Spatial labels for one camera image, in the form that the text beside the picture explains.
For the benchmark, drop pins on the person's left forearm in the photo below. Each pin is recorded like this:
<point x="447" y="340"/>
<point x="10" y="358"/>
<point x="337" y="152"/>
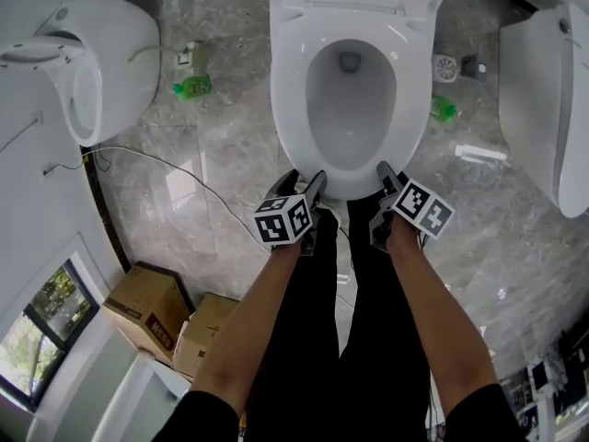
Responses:
<point x="257" y="320"/>

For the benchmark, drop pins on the slim white toilet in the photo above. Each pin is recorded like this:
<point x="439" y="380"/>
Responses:
<point x="534" y="108"/>

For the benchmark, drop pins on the white floor socket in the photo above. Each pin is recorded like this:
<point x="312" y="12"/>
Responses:
<point x="184" y="60"/>

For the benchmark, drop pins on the small brown cardboard box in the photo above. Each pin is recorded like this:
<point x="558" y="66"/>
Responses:
<point x="207" y="334"/>

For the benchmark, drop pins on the large brown cardboard box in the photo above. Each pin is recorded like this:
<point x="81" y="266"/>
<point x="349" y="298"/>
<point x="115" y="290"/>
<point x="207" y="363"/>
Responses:
<point x="147" y="306"/>

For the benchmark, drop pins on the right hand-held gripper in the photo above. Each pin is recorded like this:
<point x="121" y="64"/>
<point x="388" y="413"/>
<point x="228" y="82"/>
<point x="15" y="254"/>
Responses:
<point x="421" y="207"/>

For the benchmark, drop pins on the black floor socket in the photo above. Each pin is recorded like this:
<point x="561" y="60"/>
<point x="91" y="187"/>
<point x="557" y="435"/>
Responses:
<point x="473" y="66"/>

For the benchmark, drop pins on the round white floor drain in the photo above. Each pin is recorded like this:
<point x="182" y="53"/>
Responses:
<point x="445" y="68"/>

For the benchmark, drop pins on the person's right forearm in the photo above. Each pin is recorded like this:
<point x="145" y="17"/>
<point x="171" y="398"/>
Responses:
<point x="437" y="316"/>

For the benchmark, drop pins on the white cabinet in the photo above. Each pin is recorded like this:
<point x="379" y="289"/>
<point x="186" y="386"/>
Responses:
<point x="138" y="403"/>

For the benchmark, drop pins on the white display shelf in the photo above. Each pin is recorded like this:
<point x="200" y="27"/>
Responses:
<point x="547" y="385"/>

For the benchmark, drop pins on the black framed window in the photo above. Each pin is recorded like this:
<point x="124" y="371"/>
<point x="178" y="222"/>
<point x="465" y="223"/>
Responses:
<point x="50" y="329"/>

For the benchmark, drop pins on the person's black shirt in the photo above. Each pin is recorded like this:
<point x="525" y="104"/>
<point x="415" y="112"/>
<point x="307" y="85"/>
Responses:
<point x="483" y="417"/>

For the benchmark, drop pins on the rounded white toilet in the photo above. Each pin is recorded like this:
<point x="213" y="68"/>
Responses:
<point x="115" y="53"/>

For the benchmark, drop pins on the white toilet seat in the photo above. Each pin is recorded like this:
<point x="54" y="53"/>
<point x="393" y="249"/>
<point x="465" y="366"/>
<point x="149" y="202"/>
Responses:
<point x="290" y="108"/>

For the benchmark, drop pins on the person's black trousers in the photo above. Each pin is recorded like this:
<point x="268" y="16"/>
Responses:
<point x="368" y="339"/>

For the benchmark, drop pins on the green plastic bottle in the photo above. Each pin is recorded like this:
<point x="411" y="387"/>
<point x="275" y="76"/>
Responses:
<point x="442" y="108"/>
<point x="193" y="86"/>

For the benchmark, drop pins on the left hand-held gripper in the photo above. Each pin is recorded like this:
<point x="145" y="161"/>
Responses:
<point x="281" y="223"/>

